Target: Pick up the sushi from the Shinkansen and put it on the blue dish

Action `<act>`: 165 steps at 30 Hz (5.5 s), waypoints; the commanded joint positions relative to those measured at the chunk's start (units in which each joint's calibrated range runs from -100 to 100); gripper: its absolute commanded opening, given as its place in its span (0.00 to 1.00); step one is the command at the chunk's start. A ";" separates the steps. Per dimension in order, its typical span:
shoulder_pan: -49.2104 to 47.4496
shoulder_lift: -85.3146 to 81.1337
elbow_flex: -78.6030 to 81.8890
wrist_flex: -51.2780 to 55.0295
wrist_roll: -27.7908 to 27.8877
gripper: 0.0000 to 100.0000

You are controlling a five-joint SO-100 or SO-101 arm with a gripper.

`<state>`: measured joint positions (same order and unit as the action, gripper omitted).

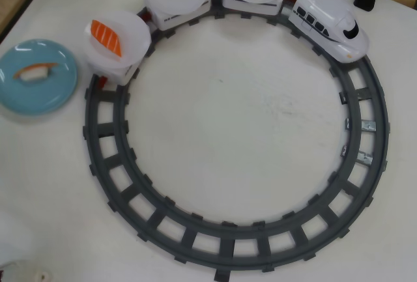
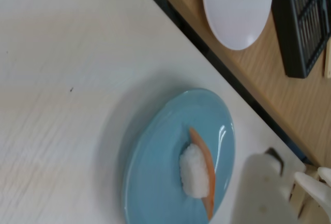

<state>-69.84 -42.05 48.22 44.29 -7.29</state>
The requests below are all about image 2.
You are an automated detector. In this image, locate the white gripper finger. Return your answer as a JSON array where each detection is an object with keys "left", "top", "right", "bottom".
[
  {"left": 230, "top": 147, "right": 307, "bottom": 224},
  {"left": 294, "top": 167, "right": 331, "bottom": 224}
]

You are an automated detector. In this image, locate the round blue dish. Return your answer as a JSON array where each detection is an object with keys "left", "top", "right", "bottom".
[{"left": 121, "top": 87, "right": 236, "bottom": 224}]

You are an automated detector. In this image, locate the light wooden side table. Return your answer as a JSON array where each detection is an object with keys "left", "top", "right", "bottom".
[{"left": 144, "top": 0, "right": 331, "bottom": 169}]

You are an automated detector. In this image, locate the black grid tray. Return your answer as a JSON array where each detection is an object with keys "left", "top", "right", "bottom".
[{"left": 270, "top": 0, "right": 331, "bottom": 79}]

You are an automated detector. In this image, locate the large white oval plate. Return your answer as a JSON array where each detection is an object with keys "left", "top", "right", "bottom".
[{"left": 201, "top": 0, "right": 274, "bottom": 51}]

